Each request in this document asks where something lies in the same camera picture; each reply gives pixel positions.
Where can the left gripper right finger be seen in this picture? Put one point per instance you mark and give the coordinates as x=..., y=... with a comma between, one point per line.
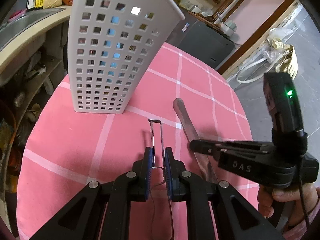
x=214, y=211

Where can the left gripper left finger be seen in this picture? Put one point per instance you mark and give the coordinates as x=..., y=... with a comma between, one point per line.
x=102, y=211

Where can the steel vegetable peeler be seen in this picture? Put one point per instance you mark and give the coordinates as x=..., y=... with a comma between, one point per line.
x=158, y=161

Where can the blue ceramic handled spoon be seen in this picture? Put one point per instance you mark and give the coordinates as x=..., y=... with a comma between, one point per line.
x=112, y=51

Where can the white perforated utensil holder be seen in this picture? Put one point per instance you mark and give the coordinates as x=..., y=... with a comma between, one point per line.
x=146, y=23

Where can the steel kitchen sink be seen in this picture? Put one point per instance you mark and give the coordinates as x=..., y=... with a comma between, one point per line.
x=11, y=30

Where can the person right hand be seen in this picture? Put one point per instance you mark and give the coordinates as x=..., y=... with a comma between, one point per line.
x=265, y=200

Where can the pink checked tablecloth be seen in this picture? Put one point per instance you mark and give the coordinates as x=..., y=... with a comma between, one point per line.
x=66, y=150

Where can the cream rubber gloves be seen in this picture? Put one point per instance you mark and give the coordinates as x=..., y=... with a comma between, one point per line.
x=288, y=62

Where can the metal pot on cabinet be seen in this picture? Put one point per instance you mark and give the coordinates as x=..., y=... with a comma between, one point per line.
x=228, y=27

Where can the grey cabinet appliance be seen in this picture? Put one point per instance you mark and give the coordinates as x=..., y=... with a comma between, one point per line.
x=200, y=41

